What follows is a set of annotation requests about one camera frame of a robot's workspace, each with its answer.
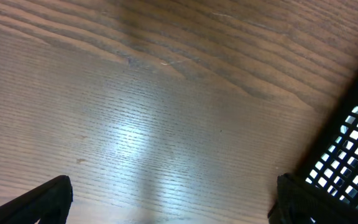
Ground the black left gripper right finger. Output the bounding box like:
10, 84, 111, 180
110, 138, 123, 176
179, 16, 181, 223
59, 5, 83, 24
267, 173, 358, 224

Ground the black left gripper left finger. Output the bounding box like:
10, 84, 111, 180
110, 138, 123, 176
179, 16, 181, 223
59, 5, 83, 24
0, 175, 73, 224

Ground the black plastic basket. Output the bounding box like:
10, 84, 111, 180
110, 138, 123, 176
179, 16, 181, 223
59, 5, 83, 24
295, 71, 358, 209

